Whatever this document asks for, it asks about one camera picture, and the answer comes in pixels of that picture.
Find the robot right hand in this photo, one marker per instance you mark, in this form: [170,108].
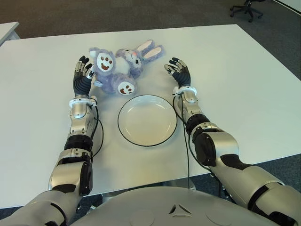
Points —
[183,76]

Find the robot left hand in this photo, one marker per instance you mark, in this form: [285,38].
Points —
[81,82]

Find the purple plush bunny doll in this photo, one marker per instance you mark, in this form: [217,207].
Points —
[110,77]

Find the robot left arm silver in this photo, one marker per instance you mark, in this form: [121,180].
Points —
[77,113]

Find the robot right arm silver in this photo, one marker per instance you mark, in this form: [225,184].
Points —
[223,141]

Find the white plate black rim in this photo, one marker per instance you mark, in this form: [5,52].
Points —
[147,122]

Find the white side table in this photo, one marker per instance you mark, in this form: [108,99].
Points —
[8,30]

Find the black office chair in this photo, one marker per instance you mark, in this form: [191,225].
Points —
[247,9]

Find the silver table base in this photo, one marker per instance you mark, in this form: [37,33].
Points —
[174,184]

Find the silver robot torso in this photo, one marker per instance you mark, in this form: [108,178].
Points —
[152,207]

